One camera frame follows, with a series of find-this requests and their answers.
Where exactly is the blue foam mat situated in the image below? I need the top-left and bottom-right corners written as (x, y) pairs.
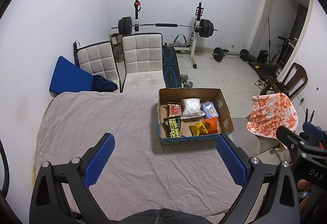
top-left (49, 56), bottom-right (93, 94)

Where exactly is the brown wooden chair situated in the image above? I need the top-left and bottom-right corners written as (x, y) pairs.
top-left (260, 62), bottom-right (308, 100)

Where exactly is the white soft bag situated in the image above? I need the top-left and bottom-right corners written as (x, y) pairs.
top-left (181, 98), bottom-right (205, 119)

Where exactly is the red snack packet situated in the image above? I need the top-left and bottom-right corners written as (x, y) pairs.
top-left (167, 103), bottom-right (182, 117)

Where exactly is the black yellow wipes packet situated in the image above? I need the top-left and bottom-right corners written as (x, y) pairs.
top-left (163, 115), bottom-right (183, 138)

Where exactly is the yellow snack packet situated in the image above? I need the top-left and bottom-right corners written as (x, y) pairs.
top-left (189, 121), bottom-right (208, 137)

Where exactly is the black blue weight bench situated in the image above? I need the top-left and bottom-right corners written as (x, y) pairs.
top-left (162, 45), bottom-right (181, 88)

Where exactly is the floor barbell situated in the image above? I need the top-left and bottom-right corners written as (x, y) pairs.
top-left (212, 47), bottom-right (250, 62)

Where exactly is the blue cartoon tissue pack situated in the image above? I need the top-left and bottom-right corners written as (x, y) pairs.
top-left (201, 102), bottom-right (219, 118)

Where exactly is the barbell on rack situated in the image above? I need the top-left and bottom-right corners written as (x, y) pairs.
top-left (111, 16), bottom-right (218, 38)

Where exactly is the white padded chair right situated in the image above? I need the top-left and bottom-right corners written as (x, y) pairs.
top-left (122, 32), bottom-right (166, 92)

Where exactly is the orange snack bag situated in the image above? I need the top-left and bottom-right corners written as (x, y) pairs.
top-left (202, 117), bottom-right (222, 134)

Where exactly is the grey chair seat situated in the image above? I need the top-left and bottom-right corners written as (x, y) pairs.
top-left (228, 118), bottom-right (279, 157)

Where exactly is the dark blue garment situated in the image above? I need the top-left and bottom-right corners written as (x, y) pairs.
top-left (91, 75), bottom-right (118, 92)

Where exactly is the white barbell rack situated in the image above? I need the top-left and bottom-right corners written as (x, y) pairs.
top-left (134, 0), bottom-right (204, 69)

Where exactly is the white padded chair left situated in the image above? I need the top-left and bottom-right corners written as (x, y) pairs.
top-left (73, 40), bottom-right (121, 93)

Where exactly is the chrome dumbbell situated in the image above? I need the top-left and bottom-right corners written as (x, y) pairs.
top-left (180, 75), bottom-right (193, 88)

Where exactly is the orange white floral cloth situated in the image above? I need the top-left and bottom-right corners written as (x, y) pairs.
top-left (246, 93), bottom-right (299, 153)

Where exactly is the open cardboard box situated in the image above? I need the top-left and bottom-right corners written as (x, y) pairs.
top-left (157, 88), bottom-right (234, 145)

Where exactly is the white padded chair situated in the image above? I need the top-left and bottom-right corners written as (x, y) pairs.
top-left (122, 32), bottom-right (166, 92)
top-left (73, 40), bottom-right (121, 93)

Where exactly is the person right hand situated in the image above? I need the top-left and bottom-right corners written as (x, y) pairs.
top-left (297, 179), bottom-right (317, 212)

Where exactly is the grey bed sheet cloth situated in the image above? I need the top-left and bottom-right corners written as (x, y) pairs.
top-left (35, 91), bottom-right (242, 221)

